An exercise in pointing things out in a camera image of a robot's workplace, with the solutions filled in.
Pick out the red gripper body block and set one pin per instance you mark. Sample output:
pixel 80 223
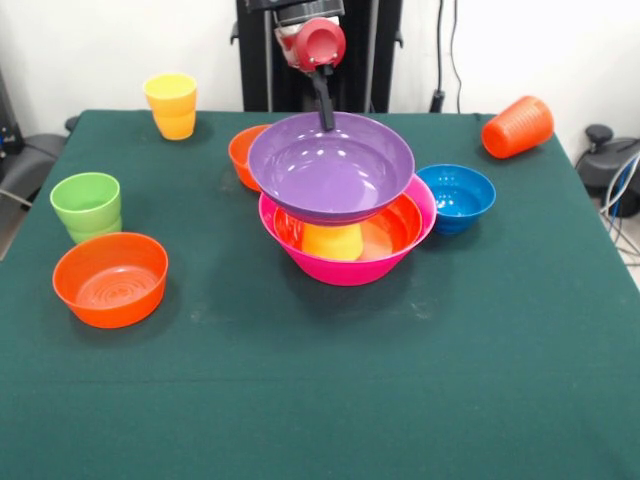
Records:
pixel 320 45

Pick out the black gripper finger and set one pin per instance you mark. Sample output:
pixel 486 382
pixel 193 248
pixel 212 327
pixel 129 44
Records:
pixel 325 105

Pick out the purple plastic bowl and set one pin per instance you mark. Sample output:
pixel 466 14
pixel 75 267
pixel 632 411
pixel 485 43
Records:
pixel 335 180

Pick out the yellow plastic cup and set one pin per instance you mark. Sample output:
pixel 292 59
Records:
pixel 332 245
pixel 172 110

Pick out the large orange plastic bowl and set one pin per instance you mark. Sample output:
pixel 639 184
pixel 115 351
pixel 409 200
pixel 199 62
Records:
pixel 400 230

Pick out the blue plastic bowl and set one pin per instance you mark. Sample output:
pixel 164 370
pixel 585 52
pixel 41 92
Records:
pixel 460 200

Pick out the large pink plastic bowl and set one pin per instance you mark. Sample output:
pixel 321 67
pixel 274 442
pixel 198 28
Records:
pixel 345 272

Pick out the orange plastic cup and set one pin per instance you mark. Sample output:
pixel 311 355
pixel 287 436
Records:
pixel 520 127

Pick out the small orange plastic bowl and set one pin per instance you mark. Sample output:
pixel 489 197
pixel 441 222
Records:
pixel 110 300
pixel 240 157

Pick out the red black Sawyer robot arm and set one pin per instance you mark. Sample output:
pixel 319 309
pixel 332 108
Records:
pixel 295 7

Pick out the black column stand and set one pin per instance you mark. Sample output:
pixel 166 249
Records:
pixel 255 75

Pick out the green plastic cup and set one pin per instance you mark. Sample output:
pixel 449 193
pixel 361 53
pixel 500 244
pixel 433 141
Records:
pixel 87 205

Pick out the black chair base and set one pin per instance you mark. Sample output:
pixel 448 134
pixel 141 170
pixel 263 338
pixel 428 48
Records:
pixel 605 160
pixel 35 155

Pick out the dark green table cloth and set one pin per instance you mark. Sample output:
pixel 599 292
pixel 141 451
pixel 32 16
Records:
pixel 300 400

